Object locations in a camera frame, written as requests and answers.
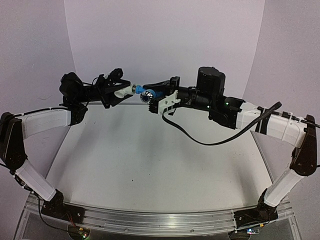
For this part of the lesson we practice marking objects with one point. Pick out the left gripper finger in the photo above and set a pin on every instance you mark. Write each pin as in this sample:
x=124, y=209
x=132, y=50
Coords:
x=114, y=100
x=118, y=84

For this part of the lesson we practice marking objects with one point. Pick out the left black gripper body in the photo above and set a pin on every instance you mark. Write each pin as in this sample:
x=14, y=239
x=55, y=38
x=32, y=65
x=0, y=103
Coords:
x=99, y=91

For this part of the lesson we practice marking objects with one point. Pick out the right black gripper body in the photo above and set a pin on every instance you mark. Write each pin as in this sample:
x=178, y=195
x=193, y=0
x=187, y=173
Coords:
x=174, y=81

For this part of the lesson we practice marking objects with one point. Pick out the white plastic pipe fitting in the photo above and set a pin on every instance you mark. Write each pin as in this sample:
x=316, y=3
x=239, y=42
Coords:
x=122, y=93

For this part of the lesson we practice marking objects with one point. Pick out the blue water faucet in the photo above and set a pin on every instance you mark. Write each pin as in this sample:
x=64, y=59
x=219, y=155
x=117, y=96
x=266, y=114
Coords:
x=146, y=95

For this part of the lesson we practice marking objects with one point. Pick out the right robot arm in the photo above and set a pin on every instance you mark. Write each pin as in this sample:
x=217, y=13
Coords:
x=207, y=95

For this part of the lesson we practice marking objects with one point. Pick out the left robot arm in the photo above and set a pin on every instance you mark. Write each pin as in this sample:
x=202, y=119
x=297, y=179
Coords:
x=15, y=128

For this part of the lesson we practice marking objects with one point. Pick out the left circuit board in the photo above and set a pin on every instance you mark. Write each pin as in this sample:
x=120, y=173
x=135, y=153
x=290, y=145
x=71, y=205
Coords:
x=78, y=233

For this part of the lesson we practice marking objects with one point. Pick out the circuit board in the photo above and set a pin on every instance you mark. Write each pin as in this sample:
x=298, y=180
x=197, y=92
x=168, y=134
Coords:
x=78, y=233
x=252, y=231

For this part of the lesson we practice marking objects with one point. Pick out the right circuit board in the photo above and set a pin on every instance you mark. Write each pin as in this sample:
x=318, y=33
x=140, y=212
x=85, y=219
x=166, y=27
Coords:
x=252, y=231

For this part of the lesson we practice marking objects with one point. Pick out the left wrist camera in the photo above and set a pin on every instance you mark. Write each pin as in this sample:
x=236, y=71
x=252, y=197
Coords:
x=114, y=75

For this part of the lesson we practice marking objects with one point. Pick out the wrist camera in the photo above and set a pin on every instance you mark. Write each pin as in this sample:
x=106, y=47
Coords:
x=114, y=75
x=163, y=104

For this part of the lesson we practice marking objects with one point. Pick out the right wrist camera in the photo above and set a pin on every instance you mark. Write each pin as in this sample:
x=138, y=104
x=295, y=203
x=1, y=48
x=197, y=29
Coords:
x=163, y=104

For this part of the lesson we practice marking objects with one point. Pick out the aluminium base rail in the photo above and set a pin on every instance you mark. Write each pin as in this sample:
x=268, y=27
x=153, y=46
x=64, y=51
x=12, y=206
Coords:
x=164, y=224

